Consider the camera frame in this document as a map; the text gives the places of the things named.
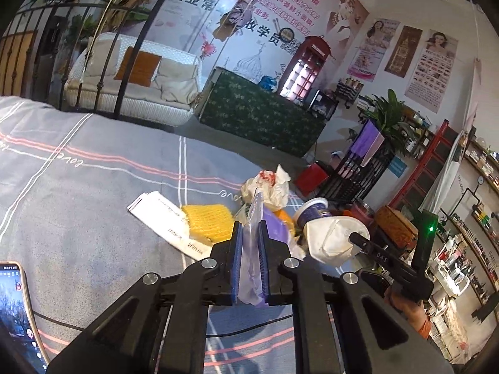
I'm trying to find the red ladder shelf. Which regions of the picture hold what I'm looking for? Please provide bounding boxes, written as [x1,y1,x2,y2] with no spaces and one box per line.
[388,120,461,211]

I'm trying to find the white hanging cloth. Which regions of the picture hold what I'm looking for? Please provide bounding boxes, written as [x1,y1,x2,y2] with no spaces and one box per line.
[419,128,474,215]

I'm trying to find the wall shelf with bottles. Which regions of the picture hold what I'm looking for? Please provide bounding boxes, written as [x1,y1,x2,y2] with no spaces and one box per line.
[437,125,499,320]

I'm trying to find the purple cloth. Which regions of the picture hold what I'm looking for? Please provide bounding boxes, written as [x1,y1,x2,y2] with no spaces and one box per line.
[351,120,385,166]

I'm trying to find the white wall banner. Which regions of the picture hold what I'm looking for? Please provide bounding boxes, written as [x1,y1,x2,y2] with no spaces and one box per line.
[156,0,308,84]

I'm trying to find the smartphone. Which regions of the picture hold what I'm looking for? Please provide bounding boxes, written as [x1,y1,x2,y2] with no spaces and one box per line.
[0,261,51,374]

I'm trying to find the purple wrapper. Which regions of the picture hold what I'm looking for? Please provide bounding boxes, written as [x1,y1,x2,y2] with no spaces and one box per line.
[262,206,293,250]

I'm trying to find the red-print plastic bag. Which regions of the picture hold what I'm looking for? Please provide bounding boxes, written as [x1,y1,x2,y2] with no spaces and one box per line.
[241,164,291,209]

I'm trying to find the black metal bed frame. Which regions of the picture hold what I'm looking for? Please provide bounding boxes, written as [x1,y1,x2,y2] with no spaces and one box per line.
[0,0,170,119]

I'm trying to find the pink wall poster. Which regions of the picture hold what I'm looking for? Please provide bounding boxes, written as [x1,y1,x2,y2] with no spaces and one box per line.
[347,19,401,82]

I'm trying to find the person's right hand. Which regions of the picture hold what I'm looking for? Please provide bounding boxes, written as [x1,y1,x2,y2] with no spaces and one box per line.
[384,292,433,339]

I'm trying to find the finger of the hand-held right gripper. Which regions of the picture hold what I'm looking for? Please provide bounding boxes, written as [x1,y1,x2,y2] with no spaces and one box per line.
[349,232,414,271]

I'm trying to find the white yogurt cup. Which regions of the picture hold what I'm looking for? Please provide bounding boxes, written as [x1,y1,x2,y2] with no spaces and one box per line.
[292,197,332,234]

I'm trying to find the white wicker sofa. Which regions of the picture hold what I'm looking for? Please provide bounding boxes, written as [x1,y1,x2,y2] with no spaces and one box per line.
[64,32,203,126]

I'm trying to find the small bottle organiser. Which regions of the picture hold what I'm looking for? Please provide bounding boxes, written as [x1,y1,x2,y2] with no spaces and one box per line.
[336,77,365,106]

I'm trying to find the beige cushion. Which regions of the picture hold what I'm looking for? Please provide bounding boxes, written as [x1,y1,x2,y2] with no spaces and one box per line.
[152,58,199,105]
[84,37,125,78]

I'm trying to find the orange cushion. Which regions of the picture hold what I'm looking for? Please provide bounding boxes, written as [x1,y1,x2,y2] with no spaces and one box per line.
[115,46,162,87]

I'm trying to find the green patterned cabinet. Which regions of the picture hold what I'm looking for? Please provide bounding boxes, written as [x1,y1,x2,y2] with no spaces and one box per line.
[199,67,328,158]

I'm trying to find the black metal rack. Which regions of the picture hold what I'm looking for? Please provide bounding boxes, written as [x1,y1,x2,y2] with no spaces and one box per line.
[320,140,396,203]

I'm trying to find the pink wall banner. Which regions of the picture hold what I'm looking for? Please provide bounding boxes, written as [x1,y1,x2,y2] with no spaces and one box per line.
[253,0,369,67]

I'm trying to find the orange peel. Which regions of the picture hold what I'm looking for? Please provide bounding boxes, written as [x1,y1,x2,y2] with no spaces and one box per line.
[275,209,297,230]

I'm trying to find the woven basket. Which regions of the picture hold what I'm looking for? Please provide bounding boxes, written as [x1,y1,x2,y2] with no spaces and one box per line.
[375,206,419,251]

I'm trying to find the red phone booth cabinet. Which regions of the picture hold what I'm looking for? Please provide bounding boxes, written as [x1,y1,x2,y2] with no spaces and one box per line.
[278,36,332,104]

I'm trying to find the yellow foam fruit net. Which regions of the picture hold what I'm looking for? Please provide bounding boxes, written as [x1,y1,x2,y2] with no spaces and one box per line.
[181,204,235,246]

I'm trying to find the white face mask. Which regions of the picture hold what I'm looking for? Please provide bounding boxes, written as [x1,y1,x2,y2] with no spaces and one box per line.
[304,216,371,267]

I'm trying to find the red box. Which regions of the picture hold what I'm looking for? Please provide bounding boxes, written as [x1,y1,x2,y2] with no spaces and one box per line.
[294,161,330,197]

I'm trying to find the brown tower wall poster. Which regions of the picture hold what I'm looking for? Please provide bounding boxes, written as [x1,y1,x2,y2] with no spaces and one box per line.
[384,26,424,75]

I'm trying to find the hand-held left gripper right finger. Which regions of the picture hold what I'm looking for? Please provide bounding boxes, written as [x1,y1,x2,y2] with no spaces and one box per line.
[256,220,455,374]

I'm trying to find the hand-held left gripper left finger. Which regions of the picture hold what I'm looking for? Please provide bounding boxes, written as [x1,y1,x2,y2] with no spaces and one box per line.
[46,221,244,374]

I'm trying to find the clear plastic packet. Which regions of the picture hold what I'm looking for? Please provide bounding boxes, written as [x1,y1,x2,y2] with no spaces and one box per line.
[236,188,269,306]

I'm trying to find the white paper receipt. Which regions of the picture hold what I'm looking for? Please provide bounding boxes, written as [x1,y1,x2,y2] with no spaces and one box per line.
[128,191,219,261]

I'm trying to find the green potted plant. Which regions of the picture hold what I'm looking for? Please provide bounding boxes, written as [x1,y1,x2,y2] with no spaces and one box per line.
[361,89,416,152]

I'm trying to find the pale chart wall poster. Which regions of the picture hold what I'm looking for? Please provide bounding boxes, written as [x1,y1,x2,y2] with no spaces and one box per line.
[405,30,458,110]

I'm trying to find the black picture frame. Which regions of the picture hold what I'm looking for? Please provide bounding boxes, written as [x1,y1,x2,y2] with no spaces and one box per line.
[310,89,339,121]

